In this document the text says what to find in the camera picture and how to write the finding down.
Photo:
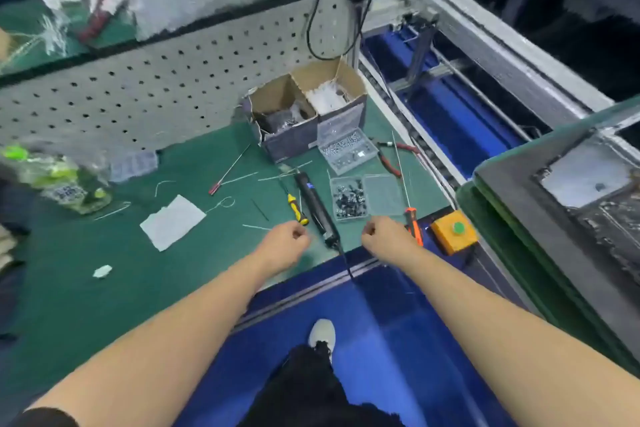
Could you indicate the white cloth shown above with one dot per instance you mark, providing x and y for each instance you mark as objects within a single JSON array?
[{"x": 171, "y": 222}]

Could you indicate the person's left forearm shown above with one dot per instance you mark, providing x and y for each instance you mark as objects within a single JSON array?
[{"x": 165, "y": 346}]

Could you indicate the person's right hand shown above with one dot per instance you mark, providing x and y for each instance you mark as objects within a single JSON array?
[{"x": 390, "y": 241}]

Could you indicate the black electric screwdriver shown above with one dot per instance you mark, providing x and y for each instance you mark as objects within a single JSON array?
[{"x": 316, "y": 206}]

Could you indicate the black sleeve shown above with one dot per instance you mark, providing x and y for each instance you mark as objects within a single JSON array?
[{"x": 45, "y": 417}]

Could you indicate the person's right forearm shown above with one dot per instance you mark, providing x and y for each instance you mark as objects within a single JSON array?
[{"x": 510, "y": 341}]

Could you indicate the white shoe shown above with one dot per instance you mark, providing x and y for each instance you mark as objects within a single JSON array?
[{"x": 321, "y": 334}]

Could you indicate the green tray with metal jig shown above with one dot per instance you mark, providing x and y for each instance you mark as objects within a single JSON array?
[{"x": 540, "y": 221}]

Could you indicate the thin black rod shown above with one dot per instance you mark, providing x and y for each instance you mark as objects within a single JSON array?
[{"x": 260, "y": 210}]

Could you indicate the person's left hand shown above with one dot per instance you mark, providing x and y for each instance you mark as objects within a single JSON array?
[{"x": 280, "y": 246}]

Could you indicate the yellow box with green button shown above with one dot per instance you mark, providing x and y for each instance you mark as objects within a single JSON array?
[{"x": 452, "y": 236}]

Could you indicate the person's left fingers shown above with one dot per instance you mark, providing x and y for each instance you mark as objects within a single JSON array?
[{"x": 299, "y": 238}]

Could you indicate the clear screw box with lid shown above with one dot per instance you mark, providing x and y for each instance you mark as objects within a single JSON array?
[{"x": 347, "y": 151}]

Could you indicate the aluminium conveyor frame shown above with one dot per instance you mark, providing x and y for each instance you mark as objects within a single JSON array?
[{"x": 480, "y": 36}]

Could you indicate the clear box of black parts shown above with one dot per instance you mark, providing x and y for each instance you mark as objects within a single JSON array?
[{"x": 349, "y": 199}]

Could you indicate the small white scrap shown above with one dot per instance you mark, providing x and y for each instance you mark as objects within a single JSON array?
[{"x": 102, "y": 271}]

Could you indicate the person's right fingers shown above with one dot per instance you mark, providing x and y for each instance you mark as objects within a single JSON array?
[{"x": 369, "y": 234}]

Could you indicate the black trouser leg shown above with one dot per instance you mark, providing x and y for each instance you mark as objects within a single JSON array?
[{"x": 310, "y": 391}]

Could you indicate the white perforated panel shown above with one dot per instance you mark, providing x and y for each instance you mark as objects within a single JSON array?
[{"x": 150, "y": 86}]

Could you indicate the small clear plastic case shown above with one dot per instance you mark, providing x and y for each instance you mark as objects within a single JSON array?
[{"x": 134, "y": 165}]

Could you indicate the green drink bottle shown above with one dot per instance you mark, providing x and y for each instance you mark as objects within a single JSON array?
[{"x": 55, "y": 179}]

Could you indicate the divided cardboard box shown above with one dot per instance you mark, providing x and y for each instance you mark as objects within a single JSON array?
[{"x": 300, "y": 141}]

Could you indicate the yellow black screwdriver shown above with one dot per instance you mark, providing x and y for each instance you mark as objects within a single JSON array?
[{"x": 298, "y": 209}]

